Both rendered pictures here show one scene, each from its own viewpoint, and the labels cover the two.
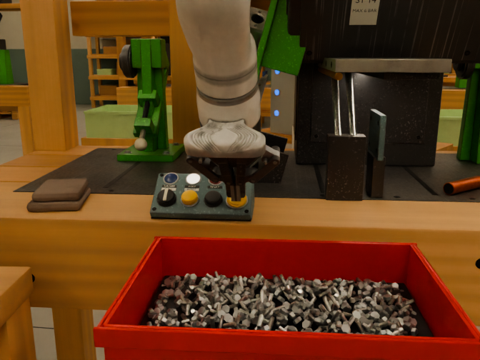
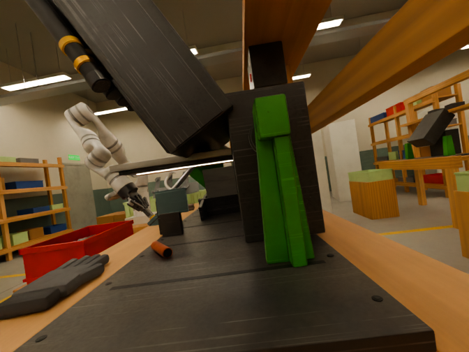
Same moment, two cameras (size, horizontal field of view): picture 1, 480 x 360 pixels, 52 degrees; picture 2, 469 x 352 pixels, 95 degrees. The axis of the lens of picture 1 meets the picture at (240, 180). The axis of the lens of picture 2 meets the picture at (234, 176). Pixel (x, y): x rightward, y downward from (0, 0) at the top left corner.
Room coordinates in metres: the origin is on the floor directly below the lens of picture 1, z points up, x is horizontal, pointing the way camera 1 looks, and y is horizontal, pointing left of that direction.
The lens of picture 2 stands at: (1.01, -0.90, 1.06)
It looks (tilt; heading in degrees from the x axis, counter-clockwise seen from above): 0 degrees down; 88
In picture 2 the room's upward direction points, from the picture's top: 8 degrees counter-clockwise
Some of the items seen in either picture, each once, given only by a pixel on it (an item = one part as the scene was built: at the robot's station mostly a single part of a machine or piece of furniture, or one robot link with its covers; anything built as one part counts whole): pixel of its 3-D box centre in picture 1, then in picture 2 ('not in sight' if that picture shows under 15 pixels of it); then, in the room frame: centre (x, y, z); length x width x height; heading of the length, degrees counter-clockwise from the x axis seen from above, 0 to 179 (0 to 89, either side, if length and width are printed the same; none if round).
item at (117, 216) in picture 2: not in sight; (124, 220); (-2.04, 5.45, 0.22); 1.20 x 0.81 x 0.44; 167
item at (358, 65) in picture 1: (368, 66); (186, 162); (0.90, -0.23, 1.11); 0.39 x 0.16 x 0.03; 175
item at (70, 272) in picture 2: not in sight; (70, 276); (0.70, -0.49, 0.91); 0.20 x 0.11 x 0.03; 95
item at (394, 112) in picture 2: not in sight; (407, 147); (5.71, 4.35, 1.13); 2.48 x 0.54 x 2.27; 82
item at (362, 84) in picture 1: (362, 83); (266, 165); (1.14, -0.28, 1.07); 0.30 x 0.18 x 0.34; 85
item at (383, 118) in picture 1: (375, 152); (173, 211); (0.84, -0.24, 0.97); 0.10 x 0.02 x 0.14; 175
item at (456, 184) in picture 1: (463, 185); (160, 248); (0.84, -0.40, 0.91); 0.09 x 0.02 x 0.02; 124
